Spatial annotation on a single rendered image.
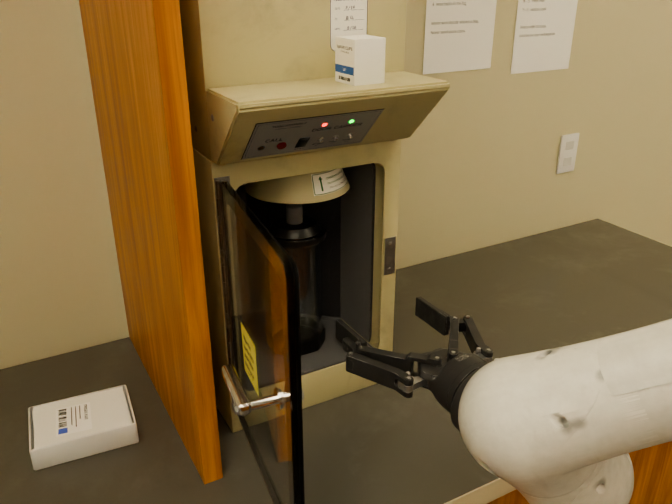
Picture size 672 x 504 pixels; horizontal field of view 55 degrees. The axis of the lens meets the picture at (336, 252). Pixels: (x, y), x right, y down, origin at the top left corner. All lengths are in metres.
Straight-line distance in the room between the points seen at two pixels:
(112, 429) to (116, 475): 0.07
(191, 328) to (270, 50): 0.39
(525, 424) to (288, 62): 0.60
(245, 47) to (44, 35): 0.48
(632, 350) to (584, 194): 1.61
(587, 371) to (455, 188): 1.25
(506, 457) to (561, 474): 0.05
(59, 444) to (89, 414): 0.08
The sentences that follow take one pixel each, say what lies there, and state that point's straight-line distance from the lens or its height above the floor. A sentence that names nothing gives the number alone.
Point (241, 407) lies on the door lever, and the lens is 0.75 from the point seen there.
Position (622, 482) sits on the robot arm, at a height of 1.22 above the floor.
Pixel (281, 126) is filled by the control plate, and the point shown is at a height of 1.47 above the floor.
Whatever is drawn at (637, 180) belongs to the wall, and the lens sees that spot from 2.32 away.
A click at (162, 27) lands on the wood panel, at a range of 0.78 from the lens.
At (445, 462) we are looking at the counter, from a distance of 1.09.
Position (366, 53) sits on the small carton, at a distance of 0.90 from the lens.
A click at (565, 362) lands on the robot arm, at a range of 0.56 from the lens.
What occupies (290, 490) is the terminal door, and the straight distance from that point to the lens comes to 0.82.
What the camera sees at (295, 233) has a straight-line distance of 1.08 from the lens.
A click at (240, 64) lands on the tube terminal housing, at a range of 0.91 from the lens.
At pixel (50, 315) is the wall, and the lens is 1.43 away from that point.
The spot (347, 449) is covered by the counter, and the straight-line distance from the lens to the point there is 1.10.
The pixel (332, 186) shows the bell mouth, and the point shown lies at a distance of 1.04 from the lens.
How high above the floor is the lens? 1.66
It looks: 24 degrees down
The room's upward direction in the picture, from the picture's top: straight up
